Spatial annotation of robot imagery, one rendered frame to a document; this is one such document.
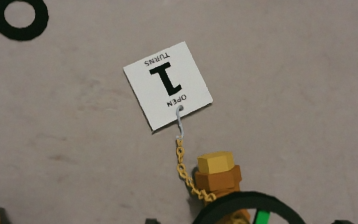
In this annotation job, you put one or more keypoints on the black rubber ring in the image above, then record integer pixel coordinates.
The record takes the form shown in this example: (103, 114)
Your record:
(32, 30)

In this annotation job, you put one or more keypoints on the grey pipe manifold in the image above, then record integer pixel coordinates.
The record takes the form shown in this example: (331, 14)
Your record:
(218, 175)

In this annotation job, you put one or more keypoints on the white square tag with gold chain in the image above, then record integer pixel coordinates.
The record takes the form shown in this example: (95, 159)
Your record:
(162, 82)

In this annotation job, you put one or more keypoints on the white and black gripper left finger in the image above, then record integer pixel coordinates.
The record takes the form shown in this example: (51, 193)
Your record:
(152, 221)

